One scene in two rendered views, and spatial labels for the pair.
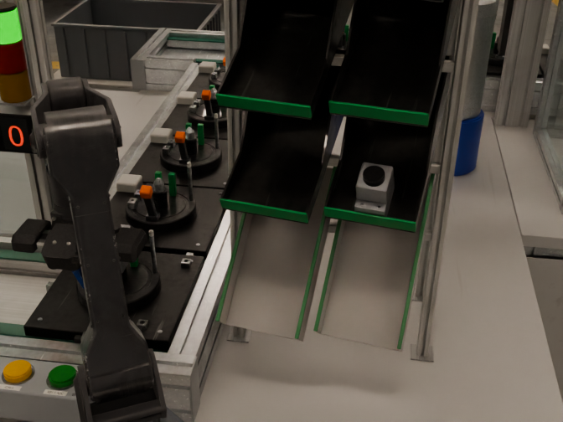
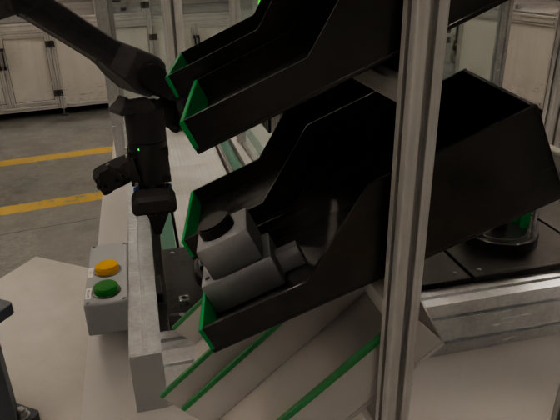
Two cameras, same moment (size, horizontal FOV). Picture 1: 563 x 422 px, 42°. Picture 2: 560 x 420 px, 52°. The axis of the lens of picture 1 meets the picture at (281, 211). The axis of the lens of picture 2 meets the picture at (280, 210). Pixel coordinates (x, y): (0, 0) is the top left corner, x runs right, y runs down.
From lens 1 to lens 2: 1.00 m
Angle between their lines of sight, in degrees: 60
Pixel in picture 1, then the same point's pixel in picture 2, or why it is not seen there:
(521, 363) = not seen: outside the picture
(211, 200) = (434, 272)
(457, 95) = (407, 161)
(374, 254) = (304, 387)
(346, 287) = (259, 400)
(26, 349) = (142, 264)
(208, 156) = (503, 238)
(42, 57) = (549, 121)
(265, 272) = not seen: hidden behind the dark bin
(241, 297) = not seen: hidden behind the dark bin
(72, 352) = (144, 283)
